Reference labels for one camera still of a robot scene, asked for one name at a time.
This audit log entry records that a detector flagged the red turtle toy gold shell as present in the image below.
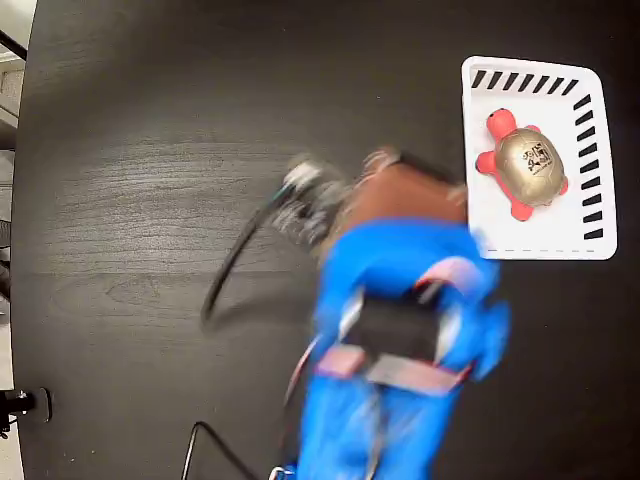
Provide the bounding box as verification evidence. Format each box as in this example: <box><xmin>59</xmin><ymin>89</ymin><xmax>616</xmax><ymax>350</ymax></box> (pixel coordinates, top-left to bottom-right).
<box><xmin>474</xmin><ymin>107</ymin><xmax>571</xmax><ymax>224</ymax></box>

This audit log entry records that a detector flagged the white plastic basket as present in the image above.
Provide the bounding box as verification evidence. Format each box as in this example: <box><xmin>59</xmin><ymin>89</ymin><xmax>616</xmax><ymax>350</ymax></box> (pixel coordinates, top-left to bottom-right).
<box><xmin>459</xmin><ymin>54</ymin><xmax>619</xmax><ymax>262</ymax></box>

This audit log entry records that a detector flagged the black metal bar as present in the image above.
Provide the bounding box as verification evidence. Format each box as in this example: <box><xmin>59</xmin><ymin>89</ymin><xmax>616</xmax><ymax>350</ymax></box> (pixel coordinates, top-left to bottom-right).
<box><xmin>0</xmin><ymin>28</ymin><xmax>29</xmax><ymax>62</ymax></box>

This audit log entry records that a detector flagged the black table clamp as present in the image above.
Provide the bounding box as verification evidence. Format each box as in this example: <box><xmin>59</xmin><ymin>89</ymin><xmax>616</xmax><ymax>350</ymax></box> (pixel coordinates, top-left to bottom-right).
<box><xmin>0</xmin><ymin>386</ymin><xmax>54</xmax><ymax>440</ymax></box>

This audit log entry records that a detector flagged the small camera circuit board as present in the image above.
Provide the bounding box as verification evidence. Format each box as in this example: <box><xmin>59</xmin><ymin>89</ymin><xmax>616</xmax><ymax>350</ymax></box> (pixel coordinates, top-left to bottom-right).
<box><xmin>271</xmin><ymin>151</ymin><xmax>352</xmax><ymax>252</ymax></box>

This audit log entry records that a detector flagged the black camera cable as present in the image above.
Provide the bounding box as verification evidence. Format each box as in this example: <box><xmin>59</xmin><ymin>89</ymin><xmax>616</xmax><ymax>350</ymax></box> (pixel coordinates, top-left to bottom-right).
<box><xmin>179</xmin><ymin>197</ymin><xmax>284</xmax><ymax>480</ymax></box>

